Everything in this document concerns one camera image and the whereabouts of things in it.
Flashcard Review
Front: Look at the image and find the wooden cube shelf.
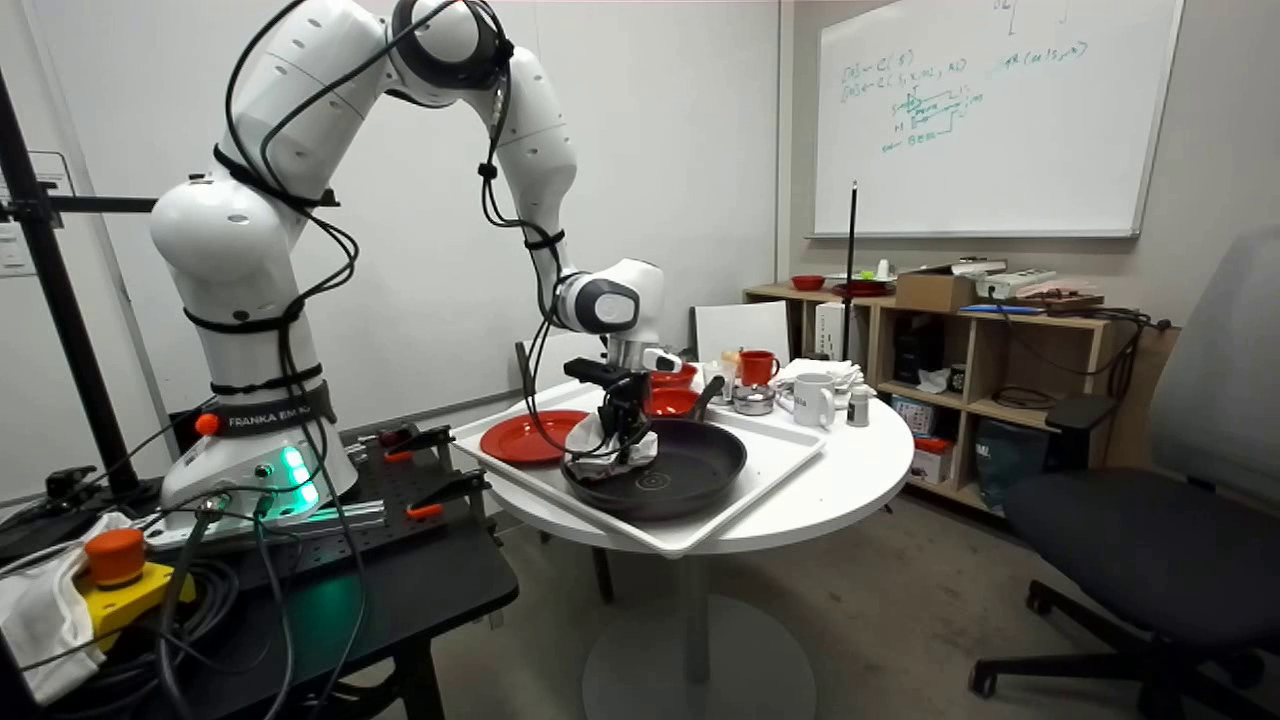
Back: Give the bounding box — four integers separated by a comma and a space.
741, 282, 1183, 522

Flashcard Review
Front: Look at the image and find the red and white small box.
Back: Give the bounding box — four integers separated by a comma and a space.
912, 438, 961, 487

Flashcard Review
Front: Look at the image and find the dark blue storage bin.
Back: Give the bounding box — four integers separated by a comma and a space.
971, 422, 1055, 509

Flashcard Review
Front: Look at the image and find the red dinner plate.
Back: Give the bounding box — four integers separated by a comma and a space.
476, 408, 596, 473

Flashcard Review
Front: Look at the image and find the black cable bundle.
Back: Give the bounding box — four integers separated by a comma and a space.
118, 487, 382, 720

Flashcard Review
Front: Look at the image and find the round white pedestal table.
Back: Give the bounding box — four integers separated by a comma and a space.
476, 367, 922, 720

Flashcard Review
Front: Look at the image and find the white tea towel red print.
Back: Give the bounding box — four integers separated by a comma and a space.
561, 422, 663, 487

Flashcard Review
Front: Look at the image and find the red mug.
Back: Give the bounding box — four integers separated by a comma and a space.
735, 349, 785, 394

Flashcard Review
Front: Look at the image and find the black camera stand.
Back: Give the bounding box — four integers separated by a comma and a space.
0, 72, 159, 503

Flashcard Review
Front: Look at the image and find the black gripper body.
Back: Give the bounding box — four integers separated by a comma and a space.
593, 376, 660, 438

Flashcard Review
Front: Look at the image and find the thin black pole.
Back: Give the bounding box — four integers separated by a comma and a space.
841, 186, 866, 367

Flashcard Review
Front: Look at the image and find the yellow red emergency stop button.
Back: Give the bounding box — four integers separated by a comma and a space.
71, 526, 179, 639

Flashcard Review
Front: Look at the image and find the black robot workbench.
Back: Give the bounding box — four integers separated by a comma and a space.
0, 415, 526, 720

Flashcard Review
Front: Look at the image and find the black clamp orange tip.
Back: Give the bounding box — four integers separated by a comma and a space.
402, 481, 488, 530
378, 422, 462, 473

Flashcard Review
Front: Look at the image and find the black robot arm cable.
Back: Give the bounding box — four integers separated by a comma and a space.
211, 0, 576, 457

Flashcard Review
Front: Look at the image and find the white napkin pile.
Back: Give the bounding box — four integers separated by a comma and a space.
778, 357, 873, 404

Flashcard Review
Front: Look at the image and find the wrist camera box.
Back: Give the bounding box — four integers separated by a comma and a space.
561, 352, 656, 397

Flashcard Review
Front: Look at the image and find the wall whiteboard with green writing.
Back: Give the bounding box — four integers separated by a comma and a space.
810, 0, 1192, 248

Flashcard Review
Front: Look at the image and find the white printed mug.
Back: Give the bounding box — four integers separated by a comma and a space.
790, 376, 844, 433

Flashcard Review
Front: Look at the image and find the plain red bowl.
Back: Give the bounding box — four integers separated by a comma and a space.
643, 387, 706, 423

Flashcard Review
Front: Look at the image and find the grey office chair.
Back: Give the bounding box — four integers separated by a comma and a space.
967, 229, 1280, 720

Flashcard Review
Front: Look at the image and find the small brown cardboard box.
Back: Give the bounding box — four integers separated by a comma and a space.
893, 269, 980, 315

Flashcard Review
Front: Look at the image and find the stack of papers and books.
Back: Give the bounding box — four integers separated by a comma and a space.
950, 258, 1074, 322

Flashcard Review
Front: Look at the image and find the white rag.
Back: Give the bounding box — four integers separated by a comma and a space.
0, 509, 131, 707

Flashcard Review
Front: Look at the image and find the white rectangular tray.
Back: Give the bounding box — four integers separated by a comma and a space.
449, 367, 832, 561

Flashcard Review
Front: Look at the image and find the dark nonstick frying pan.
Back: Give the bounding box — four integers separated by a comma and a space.
561, 372, 751, 530

